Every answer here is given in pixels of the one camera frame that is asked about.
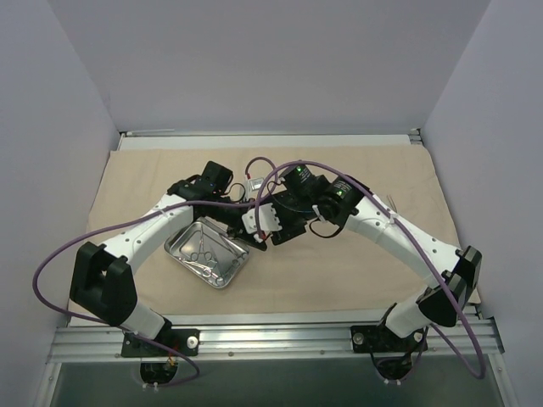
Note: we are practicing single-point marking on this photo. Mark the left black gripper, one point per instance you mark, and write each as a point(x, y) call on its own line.
point(239, 229)

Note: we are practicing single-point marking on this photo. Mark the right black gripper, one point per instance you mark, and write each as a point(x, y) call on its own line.
point(289, 229)

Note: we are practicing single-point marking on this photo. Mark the steel instrument tray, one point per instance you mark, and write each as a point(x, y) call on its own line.
point(180, 245)

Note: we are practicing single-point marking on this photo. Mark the beige cloth wrap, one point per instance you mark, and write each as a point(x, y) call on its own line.
point(309, 273)

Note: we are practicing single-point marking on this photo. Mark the surgical forceps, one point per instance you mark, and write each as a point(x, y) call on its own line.
point(202, 256)

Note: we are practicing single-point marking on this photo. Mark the surgical scissors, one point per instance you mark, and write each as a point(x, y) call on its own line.
point(205, 269)

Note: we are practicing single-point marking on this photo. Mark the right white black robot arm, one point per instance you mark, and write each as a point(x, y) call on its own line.
point(425, 255)

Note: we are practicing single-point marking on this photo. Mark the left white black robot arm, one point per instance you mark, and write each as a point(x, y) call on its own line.
point(103, 276)

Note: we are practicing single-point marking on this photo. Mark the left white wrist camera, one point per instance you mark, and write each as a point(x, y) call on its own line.
point(250, 187)

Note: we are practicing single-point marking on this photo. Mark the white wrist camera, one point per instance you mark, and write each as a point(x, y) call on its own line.
point(250, 187)
point(268, 219)

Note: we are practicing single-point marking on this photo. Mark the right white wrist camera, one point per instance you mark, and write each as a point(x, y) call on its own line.
point(268, 219)

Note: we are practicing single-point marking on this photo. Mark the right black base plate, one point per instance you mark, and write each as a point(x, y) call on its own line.
point(379, 339)

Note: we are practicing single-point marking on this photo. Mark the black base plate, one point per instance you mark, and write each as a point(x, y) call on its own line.
point(379, 339)
point(183, 340)

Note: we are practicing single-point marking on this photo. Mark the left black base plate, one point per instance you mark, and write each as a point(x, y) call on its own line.
point(183, 340)

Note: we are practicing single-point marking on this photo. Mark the aluminium right side rail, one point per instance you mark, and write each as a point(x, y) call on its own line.
point(471, 309)

